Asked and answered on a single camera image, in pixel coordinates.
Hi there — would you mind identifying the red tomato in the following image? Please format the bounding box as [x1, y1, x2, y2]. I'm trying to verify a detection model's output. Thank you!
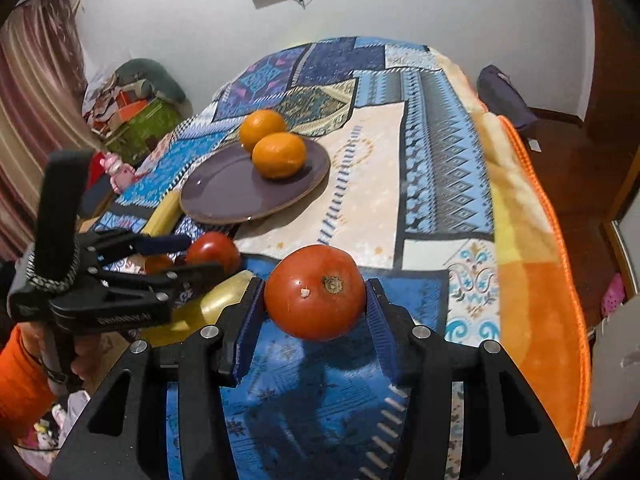
[184, 232, 241, 275]
[264, 245, 367, 341]

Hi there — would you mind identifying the large orange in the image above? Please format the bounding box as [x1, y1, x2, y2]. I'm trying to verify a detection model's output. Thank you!
[252, 132, 307, 180]

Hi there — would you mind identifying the orange with sticker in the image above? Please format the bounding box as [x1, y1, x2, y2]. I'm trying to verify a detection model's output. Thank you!
[239, 110, 288, 153]

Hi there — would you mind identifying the orange sleeve forearm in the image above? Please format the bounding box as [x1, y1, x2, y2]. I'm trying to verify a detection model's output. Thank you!
[0, 325, 55, 440]

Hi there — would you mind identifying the left hand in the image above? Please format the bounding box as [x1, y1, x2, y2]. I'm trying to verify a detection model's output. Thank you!
[18, 322, 102, 394]

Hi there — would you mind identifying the pink toy figurine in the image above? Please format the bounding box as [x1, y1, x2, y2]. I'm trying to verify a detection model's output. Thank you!
[101, 153, 136, 195]

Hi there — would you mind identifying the red box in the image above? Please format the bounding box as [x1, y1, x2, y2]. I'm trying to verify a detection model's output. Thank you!
[86, 152, 105, 190]

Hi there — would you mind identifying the purple ceramic plate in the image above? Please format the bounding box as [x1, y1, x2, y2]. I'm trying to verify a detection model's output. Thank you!
[180, 140, 331, 226]

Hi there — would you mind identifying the green patterned storage box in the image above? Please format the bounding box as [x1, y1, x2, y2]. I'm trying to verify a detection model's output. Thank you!
[103, 99, 183, 166]

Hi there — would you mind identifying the patchwork patterned bedspread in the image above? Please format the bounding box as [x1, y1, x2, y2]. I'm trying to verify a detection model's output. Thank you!
[98, 36, 500, 479]

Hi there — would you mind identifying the striped maroon curtain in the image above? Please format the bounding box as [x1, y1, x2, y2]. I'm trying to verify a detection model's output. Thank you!
[1, 0, 100, 261]

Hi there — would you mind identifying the grey-green pillow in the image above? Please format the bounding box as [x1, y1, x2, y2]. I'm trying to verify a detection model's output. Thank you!
[115, 58, 186, 104]

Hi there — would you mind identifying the pink slipper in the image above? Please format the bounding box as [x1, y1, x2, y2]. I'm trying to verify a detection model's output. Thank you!
[601, 273, 625, 318]

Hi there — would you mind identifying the dark purple bag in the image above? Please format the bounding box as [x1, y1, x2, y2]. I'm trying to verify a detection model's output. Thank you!
[476, 65, 537, 131]

